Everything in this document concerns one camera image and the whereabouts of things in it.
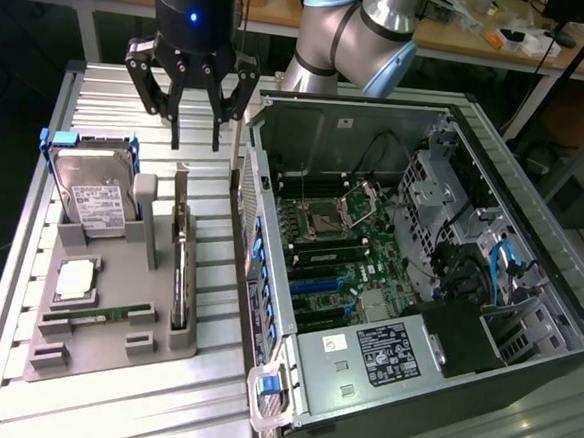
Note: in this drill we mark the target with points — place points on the thin metal locking lever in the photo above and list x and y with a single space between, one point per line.
304 185

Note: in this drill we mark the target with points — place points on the CPU socket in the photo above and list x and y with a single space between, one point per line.
324 221

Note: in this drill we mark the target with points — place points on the white tray black insert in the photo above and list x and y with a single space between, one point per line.
532 45

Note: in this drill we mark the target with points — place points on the grey disk bay bracket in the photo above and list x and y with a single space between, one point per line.
514 340

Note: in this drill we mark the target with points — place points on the silver chipset heatsink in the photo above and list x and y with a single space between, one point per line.
377 306

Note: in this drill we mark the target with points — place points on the hard disk with blue carrier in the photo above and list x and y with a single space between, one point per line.
93 190

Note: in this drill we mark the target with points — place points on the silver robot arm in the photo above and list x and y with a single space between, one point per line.
381 15

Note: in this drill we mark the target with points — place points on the clear plastic bag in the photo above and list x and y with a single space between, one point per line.
471 18

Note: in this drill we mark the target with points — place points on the black plastic shroud box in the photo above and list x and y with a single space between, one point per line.
459 341

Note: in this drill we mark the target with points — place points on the grey parts rack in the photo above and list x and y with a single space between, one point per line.
109 326

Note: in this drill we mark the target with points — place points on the green motherboard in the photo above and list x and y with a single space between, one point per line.
384 255

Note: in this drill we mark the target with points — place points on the grey power supply unit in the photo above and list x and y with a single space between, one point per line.
330 382

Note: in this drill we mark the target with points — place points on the silver CPU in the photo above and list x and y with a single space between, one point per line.
74 279

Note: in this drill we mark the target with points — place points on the blue expansion slot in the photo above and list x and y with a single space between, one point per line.
317 286

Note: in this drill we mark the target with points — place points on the RAM stick with black label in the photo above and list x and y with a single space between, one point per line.
329 256

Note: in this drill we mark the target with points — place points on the green circuit board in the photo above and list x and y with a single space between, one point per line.
439 9

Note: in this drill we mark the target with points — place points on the small orange box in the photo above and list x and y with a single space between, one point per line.
495 41

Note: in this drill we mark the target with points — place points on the open black PC case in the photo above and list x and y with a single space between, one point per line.
298 124

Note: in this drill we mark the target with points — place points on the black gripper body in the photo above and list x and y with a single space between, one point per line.
194 1

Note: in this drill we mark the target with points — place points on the green graphics card black cooler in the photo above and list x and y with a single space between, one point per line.
180 271

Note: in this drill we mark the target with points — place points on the silver perforated drive cage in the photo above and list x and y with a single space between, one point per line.
427 188

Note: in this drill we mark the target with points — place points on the black expansion slot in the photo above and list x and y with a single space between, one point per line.
318 307
313 274
322 322

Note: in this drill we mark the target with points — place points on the silver socket cover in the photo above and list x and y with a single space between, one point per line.
361 199

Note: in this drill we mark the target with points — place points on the green RAM stick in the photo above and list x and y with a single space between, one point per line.
95 314

